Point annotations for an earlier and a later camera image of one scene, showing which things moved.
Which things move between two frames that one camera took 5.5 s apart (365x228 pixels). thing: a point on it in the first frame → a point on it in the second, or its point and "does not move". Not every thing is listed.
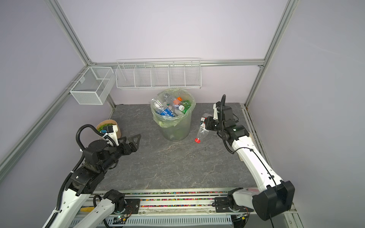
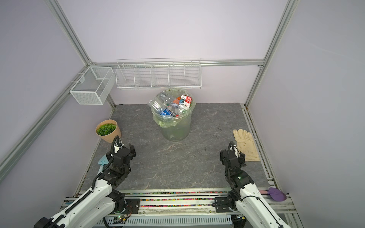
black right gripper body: (213, 125) → (242, 162)
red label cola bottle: (202, 131) → (187, 101)
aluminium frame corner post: (55, 9) does not move
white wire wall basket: (158, 73) does not move
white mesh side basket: (94, 86) does not move
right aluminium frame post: (284, 21) does not move
